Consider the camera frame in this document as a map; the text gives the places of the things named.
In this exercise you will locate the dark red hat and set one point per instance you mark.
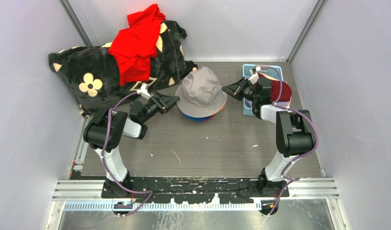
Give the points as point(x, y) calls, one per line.
point(280, 91)

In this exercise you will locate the light blue plastic basket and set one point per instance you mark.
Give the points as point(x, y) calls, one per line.
point(269, 71)

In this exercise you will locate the grey bucket hat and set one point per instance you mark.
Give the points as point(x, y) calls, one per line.
point(200, 93)

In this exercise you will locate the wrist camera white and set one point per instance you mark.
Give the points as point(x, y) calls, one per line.
point(143, 91)
point(254, 75)

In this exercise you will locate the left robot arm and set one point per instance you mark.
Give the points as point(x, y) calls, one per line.
point(105, 130)

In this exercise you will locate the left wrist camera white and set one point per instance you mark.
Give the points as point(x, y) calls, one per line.
point(143, 91)

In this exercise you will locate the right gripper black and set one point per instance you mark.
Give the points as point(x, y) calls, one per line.
point(233, 89)

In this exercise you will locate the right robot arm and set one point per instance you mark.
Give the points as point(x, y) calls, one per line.
point(295, 134)

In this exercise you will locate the aluminium rail frame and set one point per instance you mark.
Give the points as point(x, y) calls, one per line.
point(82, 195)

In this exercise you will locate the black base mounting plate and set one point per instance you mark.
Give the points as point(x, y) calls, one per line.
point(199, 190)

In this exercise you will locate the black floral plush blanket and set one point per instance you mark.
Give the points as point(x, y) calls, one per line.
point(92, 75)

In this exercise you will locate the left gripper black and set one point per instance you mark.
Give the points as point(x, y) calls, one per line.
point(163, 102)

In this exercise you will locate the red cloth on blanket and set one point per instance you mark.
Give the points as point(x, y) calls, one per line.
point(134, 47)

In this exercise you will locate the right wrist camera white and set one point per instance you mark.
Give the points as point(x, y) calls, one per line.
point(254, 75)

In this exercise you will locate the blue bucket hat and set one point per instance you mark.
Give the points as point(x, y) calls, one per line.
point(186, 116)

